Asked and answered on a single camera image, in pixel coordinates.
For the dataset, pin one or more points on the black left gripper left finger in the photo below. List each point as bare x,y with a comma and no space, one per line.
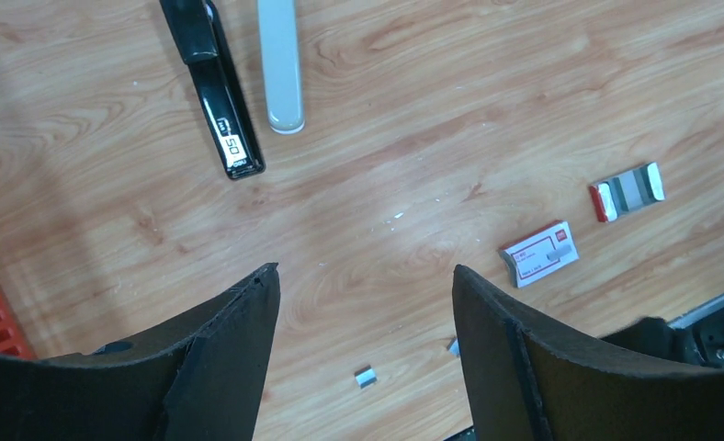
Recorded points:
197,376

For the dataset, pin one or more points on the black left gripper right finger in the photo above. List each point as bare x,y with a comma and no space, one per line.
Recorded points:
531,377

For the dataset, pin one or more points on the black stapler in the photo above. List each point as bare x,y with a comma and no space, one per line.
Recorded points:
200,39

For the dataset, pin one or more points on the red white staple box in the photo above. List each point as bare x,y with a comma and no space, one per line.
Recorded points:
539,254

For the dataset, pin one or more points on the small loose staple piece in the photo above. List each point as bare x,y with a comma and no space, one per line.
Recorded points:
365,376

